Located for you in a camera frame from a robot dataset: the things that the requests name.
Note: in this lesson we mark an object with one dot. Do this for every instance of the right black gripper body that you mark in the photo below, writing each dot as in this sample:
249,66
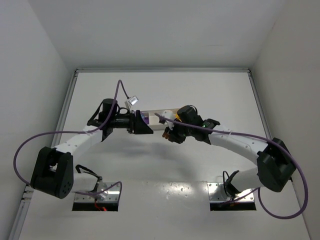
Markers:
173,133

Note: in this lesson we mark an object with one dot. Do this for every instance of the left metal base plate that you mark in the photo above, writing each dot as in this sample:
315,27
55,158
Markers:
109,196

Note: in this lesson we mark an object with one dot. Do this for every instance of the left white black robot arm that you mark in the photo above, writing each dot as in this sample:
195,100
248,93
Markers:
56,172

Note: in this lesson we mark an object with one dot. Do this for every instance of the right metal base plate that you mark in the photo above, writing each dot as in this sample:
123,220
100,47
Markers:
217,195

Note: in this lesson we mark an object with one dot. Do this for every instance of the brown lego brick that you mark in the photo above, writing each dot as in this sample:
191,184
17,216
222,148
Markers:
165,135

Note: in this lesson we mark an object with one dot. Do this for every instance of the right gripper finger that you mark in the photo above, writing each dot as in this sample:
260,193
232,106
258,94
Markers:
176,139
169,131

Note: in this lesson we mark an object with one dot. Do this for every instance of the metal base plate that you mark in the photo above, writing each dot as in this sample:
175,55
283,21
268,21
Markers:
109,196
217,195

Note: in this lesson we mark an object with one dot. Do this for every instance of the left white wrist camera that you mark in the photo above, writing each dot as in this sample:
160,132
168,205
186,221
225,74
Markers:
130,102

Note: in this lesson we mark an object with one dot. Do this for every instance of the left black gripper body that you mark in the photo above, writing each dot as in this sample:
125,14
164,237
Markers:
136,122

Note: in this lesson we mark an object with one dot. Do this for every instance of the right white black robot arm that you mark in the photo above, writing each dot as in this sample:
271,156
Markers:
273,168

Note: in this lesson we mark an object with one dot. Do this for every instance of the white three-compartment tray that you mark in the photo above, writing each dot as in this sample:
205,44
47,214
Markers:
154,120

